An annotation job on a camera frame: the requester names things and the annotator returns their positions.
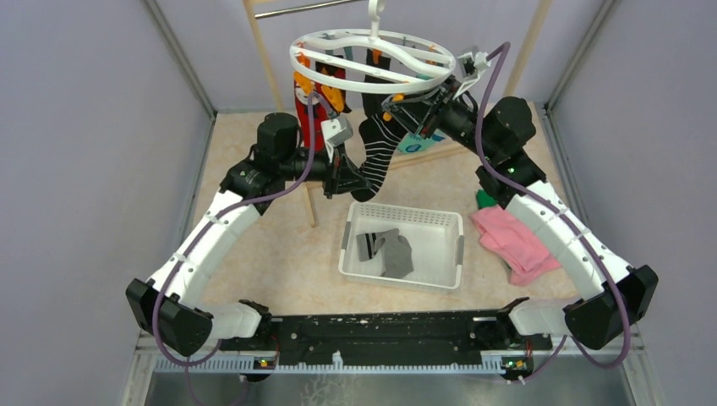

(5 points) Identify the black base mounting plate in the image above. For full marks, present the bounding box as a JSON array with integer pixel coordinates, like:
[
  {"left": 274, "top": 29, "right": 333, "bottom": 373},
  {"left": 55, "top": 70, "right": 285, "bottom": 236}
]
[{"left": 220, "top": 310, "right": 553, "bottom": 379}]

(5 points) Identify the aluminium rail frame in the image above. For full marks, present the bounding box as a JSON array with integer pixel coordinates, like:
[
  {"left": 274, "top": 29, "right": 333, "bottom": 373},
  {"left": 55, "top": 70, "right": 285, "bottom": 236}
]
[{"left": 118, "top": 313, "right": 668, "bottom": 406}]

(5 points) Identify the white round sock hanger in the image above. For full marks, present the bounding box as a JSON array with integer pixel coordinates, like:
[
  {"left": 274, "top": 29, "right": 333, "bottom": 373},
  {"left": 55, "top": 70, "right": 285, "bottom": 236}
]
[{"left": 289, "top": 1, "right": 457, "bottom": 94}]

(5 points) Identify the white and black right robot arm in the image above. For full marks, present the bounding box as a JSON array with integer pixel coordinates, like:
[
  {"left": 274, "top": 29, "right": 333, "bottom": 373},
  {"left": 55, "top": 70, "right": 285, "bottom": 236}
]
[{"left": 380, "top": 77, "right": 659, "bottom": 350}]

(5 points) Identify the green cloth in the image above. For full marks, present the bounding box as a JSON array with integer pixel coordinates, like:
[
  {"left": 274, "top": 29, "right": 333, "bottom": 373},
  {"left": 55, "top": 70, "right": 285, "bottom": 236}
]
[{"left": 475, "top": 189, "right": 498, "bottom": 210}]

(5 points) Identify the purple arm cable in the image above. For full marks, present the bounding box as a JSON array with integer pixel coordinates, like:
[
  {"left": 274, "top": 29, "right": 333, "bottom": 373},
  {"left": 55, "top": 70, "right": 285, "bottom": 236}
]
[
  {"left": 473, "top": 41, "right": 633, "bottom": 385},
  {"left": 151, "top": 92, "right": 337, "bottom": 406}
]

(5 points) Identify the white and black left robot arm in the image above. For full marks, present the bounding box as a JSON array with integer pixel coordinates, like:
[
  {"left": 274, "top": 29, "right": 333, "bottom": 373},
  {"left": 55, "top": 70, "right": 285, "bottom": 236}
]
[{"left": 125, "top": 112, "right": 369, "bottom": 366}]

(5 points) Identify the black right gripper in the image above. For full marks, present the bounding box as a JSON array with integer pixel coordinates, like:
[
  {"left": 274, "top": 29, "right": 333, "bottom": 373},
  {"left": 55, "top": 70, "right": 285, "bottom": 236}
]
[{"left": 383, "top": 75, "right": 499, "bottom": 162}]

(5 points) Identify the pink cloth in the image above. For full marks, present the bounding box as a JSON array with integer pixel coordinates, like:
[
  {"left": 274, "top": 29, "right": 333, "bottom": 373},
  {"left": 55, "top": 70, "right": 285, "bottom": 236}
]
[{"left": 470, "top": 206, "right": 561, "bottom": 286}]

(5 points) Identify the wooden drying rack frame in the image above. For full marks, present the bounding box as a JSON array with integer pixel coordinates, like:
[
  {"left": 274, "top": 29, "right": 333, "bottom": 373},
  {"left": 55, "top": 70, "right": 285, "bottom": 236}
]
[{"left": 242, "top": 0, "right": 554, "bottom": 228}]

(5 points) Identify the grey sock with black stripes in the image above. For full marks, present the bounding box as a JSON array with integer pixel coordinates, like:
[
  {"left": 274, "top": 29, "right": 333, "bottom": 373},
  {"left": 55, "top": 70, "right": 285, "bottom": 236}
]
[{"left": 355, "top": 228, "right": 414, "bottom": 279}]

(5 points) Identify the black white striped sock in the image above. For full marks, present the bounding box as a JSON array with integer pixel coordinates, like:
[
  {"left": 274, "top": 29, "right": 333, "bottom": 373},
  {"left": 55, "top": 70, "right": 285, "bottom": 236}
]
[{"left": 351, "top": 113, "right": 407, "bottom": 202}]

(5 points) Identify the white slotted cable duct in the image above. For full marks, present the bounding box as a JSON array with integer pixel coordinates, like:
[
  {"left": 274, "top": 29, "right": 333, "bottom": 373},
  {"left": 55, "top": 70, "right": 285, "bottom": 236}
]
[{"left": 153, "top": 351, "right": 506, "bottom": 376}]

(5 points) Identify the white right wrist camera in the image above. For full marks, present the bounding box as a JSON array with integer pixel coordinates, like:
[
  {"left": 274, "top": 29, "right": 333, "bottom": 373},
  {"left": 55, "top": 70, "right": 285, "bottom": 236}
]
[{"left": 457, "top": 49, "right": 490, "bottom": 80}]

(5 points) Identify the red sock with cat face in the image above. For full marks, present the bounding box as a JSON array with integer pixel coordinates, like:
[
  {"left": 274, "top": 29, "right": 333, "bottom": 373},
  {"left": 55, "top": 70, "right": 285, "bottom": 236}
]
[{"left": 293, "top": 81, "right": 327, "bottom": 152}]

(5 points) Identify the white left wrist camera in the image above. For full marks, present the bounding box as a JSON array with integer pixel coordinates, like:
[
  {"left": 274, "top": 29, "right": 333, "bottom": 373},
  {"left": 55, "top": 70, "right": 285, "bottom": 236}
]
[{"left": 320, "top": 116, "right": 353, "bottom": 147}]

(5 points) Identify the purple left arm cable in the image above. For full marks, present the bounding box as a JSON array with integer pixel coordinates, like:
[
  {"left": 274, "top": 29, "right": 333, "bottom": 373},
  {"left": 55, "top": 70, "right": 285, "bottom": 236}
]
[{"left": 151, "top": 92, "right": 337, "bottom": 406}]

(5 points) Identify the white perforated plastic basket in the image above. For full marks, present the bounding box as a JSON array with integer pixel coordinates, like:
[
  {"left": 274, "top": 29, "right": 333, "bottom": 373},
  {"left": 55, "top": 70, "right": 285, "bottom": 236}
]
[{"left": 338, "top": 202, "right": 464, "bottom": 294}]

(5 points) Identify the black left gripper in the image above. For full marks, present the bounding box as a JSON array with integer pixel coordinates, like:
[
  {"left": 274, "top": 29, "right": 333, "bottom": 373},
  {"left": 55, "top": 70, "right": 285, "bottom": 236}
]
[{"left": 280, "top": 138, "right": 371, "bottom": 199}]

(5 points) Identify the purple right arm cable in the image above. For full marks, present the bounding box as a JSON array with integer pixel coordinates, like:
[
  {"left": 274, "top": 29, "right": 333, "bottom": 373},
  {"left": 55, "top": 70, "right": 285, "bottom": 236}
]
[{"left": 473, "top": 41, "right": 633, "bottom": 385}]

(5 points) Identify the teal patterned sock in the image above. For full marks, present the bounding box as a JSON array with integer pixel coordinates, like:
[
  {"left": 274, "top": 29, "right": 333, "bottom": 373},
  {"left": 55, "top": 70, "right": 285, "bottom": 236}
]
[{"left": 397, "top": 131, "right": 446, "bottom": 155}]

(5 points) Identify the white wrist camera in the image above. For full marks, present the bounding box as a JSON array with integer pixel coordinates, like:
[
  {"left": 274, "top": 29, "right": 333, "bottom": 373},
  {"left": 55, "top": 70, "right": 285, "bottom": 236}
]
[
  {"left": 320, "top": 116, "right": 353, "bottom": 147},
  {"left": 457, "top": 49, "right": 490, "bottom": 80}
]

